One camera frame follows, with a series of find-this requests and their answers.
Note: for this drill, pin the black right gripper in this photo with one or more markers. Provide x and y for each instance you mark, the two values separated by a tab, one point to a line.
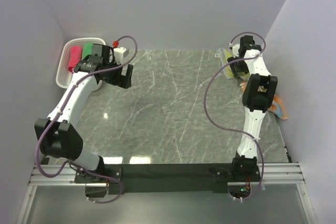
245	70

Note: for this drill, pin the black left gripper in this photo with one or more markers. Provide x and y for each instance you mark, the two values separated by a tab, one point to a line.
122	81

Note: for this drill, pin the grey yellow frog towel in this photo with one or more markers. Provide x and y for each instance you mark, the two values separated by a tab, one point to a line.
230	71

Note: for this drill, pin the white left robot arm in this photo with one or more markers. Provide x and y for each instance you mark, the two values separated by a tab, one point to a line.
57	134

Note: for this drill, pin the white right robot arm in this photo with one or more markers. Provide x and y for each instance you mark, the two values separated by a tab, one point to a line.
257	98

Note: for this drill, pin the green rolled towel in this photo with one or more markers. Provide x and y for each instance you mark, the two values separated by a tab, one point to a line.
86	50

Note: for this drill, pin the pink rolled towel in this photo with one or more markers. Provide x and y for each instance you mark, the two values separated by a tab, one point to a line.
75	57

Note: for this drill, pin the white plastic basket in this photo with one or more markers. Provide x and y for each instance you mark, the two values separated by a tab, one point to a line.
63	75

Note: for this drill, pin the orange patterned towel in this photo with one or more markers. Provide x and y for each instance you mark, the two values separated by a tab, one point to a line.
277	107

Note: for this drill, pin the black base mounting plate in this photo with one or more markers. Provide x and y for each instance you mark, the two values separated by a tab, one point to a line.
167	178

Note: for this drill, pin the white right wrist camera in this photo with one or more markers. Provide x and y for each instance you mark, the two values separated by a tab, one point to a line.
234	50

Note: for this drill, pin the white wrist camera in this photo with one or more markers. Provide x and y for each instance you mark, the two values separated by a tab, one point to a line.
234	50
119	54

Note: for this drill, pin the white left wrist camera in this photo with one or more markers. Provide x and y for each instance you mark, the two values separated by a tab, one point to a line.
119	54

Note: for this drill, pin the aluminium rail frame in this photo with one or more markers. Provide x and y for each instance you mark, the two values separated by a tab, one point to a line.
274	173

